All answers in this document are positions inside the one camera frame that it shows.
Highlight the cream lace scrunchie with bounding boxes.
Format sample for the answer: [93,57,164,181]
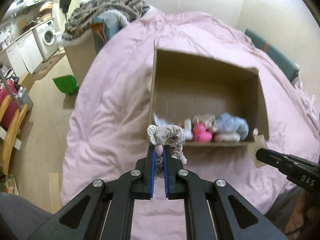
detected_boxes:
[191,114,219,133]

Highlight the person's right hand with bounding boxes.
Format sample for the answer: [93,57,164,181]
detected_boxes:
[285,191,319,239]

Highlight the white round sponge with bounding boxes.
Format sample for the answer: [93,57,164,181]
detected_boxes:
[214,133,241,142]

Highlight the pink rubber duck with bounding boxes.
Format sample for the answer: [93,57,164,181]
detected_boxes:
[192,123,213,142]

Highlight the light blue fluffy cloth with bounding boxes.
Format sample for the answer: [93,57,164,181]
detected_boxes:
[216,113,249,140]

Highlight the clear plastic bag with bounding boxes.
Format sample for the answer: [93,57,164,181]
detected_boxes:
[153,114,172,128]

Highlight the teal headboard cushion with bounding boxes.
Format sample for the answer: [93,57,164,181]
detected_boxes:
[245,28,299,82]

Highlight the wooden chair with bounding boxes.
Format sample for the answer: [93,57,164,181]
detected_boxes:
[1,105,28,176]

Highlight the open cardboard box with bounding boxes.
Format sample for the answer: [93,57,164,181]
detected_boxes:
[149,47,270,147]

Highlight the green dustpan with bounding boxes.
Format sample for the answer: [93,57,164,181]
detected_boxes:
[53,75,79,95]

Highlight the pink suitcase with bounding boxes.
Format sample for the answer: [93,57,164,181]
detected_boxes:
[0,78,20,130]

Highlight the grey bin with bottle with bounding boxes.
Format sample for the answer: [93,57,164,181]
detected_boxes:
[17,87,34,112]

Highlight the small cardboard box on floor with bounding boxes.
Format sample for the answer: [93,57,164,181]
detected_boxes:
[18,72,35,92]

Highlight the patterned floor mat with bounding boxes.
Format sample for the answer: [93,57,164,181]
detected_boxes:
[33,53,66,81]

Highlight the white kitchen cabinets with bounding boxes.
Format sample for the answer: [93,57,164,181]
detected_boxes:
[5,31,43,77]

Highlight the teal orange pillow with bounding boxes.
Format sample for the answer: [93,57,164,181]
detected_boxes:
[90,12,123,43]

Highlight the white washing machine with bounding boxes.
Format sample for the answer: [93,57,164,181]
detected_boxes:
[33,19,59,62]

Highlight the striped knitted blanket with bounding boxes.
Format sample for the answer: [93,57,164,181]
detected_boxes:
[57,0,151,47]

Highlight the black hanging garment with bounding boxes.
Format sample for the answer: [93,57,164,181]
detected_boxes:
[59,0,72,14]

